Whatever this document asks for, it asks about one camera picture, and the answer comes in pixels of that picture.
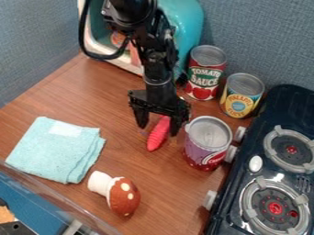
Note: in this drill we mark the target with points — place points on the pink spoon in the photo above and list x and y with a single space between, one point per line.
159 134

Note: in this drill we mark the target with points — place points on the light blue cloth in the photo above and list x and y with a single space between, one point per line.
55 150

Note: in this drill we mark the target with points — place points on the yellow pineapple can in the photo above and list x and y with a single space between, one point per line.
241 96

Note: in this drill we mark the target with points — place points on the purple and red can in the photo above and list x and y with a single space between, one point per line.
206 143

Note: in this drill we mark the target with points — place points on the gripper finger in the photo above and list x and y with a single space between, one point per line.
141 117
175 126

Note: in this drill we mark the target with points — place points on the teal toy microwave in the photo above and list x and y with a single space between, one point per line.
184 27

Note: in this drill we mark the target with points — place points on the red tomato can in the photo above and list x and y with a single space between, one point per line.
205 73

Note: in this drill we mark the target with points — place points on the brown toy mushroom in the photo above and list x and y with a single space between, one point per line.
116 192

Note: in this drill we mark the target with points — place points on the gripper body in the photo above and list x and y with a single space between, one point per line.
160 95

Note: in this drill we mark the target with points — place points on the toy stove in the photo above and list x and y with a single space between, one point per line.
270 165

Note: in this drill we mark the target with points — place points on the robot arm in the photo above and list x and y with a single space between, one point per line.
151 46

